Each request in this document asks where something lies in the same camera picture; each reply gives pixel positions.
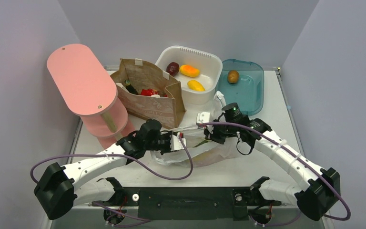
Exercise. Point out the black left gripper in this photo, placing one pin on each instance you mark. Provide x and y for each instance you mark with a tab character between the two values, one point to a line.
167	135

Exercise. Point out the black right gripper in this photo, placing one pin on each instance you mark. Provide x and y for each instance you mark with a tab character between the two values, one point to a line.
210	132

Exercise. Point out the white plastic grocery bag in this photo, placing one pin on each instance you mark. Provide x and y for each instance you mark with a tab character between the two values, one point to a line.
211	152

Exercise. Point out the green cucumber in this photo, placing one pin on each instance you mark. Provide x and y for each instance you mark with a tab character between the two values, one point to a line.
201	143

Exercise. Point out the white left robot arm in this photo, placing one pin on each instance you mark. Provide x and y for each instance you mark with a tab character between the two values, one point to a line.
62	187

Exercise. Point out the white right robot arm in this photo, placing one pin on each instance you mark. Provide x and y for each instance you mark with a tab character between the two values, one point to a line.
315	190

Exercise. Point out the brown paper grocery bag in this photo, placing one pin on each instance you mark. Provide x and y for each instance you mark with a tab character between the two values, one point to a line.
169	111

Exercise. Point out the teal transparent plastic tub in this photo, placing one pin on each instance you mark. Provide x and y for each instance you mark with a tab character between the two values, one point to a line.
248	92

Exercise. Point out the brown kiwi fruit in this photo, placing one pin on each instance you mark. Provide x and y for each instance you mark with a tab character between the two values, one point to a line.
233	77

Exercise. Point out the red package in paper bag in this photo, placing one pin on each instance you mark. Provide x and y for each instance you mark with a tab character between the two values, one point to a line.
152	93

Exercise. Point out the white plastic basket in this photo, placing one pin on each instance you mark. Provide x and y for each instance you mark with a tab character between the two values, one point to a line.
209	65

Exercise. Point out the dark green bottle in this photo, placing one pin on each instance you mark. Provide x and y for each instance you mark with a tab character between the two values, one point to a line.
129	87

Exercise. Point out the orange yellow mango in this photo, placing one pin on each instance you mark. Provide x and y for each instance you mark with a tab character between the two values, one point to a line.
189	71

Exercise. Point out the dark red plum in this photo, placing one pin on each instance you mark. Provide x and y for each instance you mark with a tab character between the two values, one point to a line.
173	69

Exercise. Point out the pink tiered shelf stand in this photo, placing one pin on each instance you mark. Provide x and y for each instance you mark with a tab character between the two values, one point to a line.
89	92

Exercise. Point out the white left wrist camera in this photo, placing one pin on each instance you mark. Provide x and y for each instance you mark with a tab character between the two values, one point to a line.
177	142

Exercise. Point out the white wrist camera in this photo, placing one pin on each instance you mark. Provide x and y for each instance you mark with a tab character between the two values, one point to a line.
177	142
204	117

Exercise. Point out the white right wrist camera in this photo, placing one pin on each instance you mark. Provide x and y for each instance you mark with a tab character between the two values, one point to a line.
204	117

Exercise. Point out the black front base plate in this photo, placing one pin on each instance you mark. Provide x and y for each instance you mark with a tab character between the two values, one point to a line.
189	203

